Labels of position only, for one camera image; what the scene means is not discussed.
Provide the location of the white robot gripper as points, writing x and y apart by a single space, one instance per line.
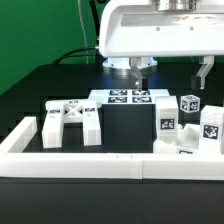
140 28

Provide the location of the white chair seat piece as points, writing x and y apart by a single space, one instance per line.
187 141

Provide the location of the white chair back piece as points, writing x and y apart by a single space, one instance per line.
61 112

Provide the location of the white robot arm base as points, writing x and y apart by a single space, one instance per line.
123 63

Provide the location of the small white marker cube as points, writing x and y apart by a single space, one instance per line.
190 103

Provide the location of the white marker sheet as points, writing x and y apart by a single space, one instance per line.
127 96

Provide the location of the white U-shaped boundary frame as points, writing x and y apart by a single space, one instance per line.
15 162

